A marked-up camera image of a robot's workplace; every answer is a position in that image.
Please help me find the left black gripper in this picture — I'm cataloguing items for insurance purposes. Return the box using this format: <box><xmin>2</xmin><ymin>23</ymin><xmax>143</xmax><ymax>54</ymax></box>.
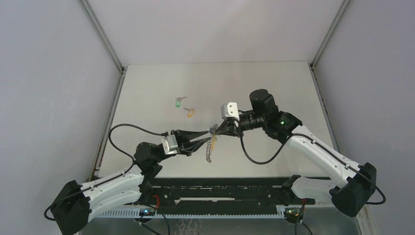
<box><xmin>153</xmin><ymin>129</ymin><xmax>210</xmax><ymax>163</ymax></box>

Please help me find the yellow tag key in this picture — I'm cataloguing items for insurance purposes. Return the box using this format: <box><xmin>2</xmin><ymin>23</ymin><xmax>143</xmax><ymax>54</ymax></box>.
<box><xmin>210</xmin><ymin>135</ymin><xmax>218</xmax><ymax>151</ymax></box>

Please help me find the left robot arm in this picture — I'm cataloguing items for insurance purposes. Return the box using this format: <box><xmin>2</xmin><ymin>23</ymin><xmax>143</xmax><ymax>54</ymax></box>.
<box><xmin>46</xmin><ymin>130</ymin><xmax>209</xmax><ymax>235</ymax></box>

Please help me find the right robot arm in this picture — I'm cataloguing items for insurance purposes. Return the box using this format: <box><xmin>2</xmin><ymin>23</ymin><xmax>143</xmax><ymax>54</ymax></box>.
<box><xmin>215</xmin><ymin>89</ymin><xmax>378</xmax><ymax>217</ymax></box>

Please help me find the orange tag key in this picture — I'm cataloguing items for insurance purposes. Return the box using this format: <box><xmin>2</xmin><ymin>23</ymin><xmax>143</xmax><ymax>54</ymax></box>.
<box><xmin>184</xmin><ymin>108</ymin><xmax>195</xmax><ymax>118</ymax></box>

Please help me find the green tag key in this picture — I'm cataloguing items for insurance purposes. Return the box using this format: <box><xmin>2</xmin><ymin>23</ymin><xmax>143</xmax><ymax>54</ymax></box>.
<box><xmin>175</xmin><ymin>96</ymin><xmax>186</xmax><ymax>108</ymax></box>

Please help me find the left circuit board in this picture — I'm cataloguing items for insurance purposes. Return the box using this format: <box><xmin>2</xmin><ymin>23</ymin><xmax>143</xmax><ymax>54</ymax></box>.
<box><xmin>139</xmin><ymin>208</ymin><xmax>157</xmax><ymax>217</ymax></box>

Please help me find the circuit board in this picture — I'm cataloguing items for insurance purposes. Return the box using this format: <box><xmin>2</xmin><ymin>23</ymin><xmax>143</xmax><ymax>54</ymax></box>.
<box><xmin>139</xmin><ymin>208</ymin><xmax>157</xmax><ymax>217</ymax></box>
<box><xmin>284</xmin><ymin>208</ymin><xmax>304</xmax><ymax>218</ymax></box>

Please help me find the right circuit board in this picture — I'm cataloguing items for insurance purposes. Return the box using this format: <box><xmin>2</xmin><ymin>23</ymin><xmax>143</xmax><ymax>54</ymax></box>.
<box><xmin>284</xmin><ymin>208</ymin><xmax>304</xmax><ymax>218</ymax></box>

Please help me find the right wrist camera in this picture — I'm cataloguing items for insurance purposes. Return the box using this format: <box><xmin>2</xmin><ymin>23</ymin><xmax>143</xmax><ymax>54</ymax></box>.
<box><xmin>220</xmin><ymin>102</ymin><xmax>240</xmax><ymax>121</ymax></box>

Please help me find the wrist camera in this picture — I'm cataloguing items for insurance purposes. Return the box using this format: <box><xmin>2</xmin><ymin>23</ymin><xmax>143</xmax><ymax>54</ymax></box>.
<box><xmin>220</xmin><ymin>102</ymin><xmax>240</xmax><ymax>121</ymax></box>
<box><xmin>161</xmin><ymin>135</ymin><xmax>179</xmax><ymax>155</ymax></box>

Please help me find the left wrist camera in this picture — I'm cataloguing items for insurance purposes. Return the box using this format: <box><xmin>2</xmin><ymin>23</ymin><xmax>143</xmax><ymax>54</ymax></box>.
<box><xmin>161</xmin><ymin>135</ymin><xmax>179</xmax><ymax>155</ymax></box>

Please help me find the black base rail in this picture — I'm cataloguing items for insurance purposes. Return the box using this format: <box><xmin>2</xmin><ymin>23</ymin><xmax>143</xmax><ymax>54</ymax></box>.
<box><xmin>135</xmin><ymin>177</ymin><xmax>316</xmax><ymax>213</ymax></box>

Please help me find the left camera cable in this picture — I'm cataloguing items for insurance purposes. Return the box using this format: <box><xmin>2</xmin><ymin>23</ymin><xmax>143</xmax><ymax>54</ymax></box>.
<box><xmin>108</xmin><ymin>123</ymin><xmax>169</xmax><ymax>163</ymax></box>

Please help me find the camera cable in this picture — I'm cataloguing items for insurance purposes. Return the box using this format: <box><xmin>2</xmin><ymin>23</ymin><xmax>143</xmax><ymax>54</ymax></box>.
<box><xmin>108</xmin><ymin>123</ymin><xmax>169</xmax><ymax>163</ymax></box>
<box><xmin>240</xmin><ymin>133</ymin><xmax>387</xmax><ymax>205</ymax></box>

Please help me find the white cable duct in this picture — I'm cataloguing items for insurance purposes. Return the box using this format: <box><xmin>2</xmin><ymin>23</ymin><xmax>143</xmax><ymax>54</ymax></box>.
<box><xmin>97</xmin><ymin>207</ymin><xmax>286</xmax><ymax>219</ymax></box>

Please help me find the right camera cable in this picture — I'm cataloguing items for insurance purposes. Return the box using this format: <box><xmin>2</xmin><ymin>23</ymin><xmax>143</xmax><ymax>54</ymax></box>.
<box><xmin>240</xmin><ymin>133</ymin><xmax>387</xmax><ymax>205</ymax></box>

